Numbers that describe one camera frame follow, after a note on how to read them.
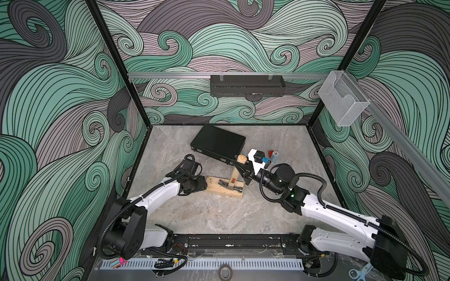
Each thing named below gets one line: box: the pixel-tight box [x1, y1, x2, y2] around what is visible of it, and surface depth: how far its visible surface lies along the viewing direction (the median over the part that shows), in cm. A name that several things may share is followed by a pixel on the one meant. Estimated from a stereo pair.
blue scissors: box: [348, 262, 374, 281], surface depth 67 cm
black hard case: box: [189, 124, 247, 166], surface depth 110 cm
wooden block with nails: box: [205, 176, 245, 200], surface depth 88 cm
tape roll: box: [217, 263, 234, 281], surface depth 67 cm
